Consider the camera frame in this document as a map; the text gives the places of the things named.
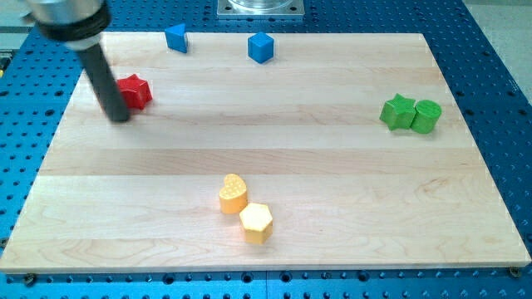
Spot blue perforated metal table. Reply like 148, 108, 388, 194
1, 0, 531, 298

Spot light wooden board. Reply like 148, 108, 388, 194
1, 32, 530, 274

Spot green star block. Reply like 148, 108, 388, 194
379, 94, 416, 130

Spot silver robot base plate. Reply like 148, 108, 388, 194
216, 0, 305, 19

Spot yellow heart block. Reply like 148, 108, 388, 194
219, 174, 248, 214

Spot blue triangle block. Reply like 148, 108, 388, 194
164, 23, 188, 53

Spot yellow hexagon block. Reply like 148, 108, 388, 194
239, 203, 273, 245

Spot green cylinder block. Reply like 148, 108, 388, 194
411, 100, 442, 134

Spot blue cube block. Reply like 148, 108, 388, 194
248, 32, 274, 64

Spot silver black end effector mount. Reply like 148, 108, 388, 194
25, 0, 111, 51

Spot red star block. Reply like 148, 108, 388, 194
117, 74, 153, 110

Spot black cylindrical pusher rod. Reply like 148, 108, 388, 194
76, 43, 130, 123

